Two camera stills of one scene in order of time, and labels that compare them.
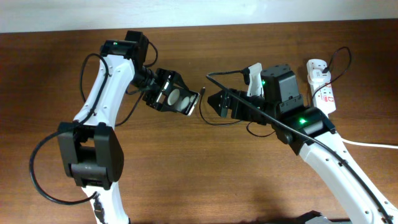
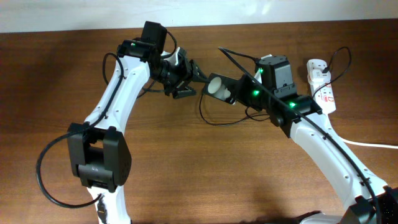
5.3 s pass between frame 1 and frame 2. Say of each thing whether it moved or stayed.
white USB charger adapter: stayed
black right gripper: moved
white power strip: stayed
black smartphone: moved
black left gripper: moved
